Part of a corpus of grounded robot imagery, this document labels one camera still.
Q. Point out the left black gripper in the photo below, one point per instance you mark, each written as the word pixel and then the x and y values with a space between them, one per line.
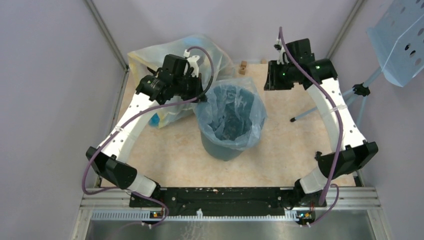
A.
pixel 198 90

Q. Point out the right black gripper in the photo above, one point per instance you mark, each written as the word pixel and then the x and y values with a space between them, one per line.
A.
pixel 271 84

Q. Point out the thin blue plastic trash bag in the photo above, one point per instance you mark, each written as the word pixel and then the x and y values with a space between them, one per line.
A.
pixel 232 116

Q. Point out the teal plastic trash bin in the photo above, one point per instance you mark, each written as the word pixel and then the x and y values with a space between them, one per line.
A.
pixel 222 152

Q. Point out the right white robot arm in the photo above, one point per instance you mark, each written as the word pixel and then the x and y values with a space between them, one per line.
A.
pixel 350 150

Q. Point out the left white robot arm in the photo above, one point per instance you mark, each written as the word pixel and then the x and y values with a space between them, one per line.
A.
pixel 109 159

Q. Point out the wooden letter cube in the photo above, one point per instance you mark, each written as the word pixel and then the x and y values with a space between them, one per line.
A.
pixel 242 70

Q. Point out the large full translucent bag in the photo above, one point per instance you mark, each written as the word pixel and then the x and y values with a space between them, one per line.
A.
pixel 152 57

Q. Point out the light blue tripod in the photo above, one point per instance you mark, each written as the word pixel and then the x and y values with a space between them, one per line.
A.
pixel 361 90

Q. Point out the perforated light blue panel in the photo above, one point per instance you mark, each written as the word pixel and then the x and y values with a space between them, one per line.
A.
pixel 398 41

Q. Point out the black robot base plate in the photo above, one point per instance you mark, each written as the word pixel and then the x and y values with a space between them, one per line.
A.
pixel 227 201

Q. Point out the white toothed rail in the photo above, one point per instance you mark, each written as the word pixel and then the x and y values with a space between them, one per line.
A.
pixel 147 216

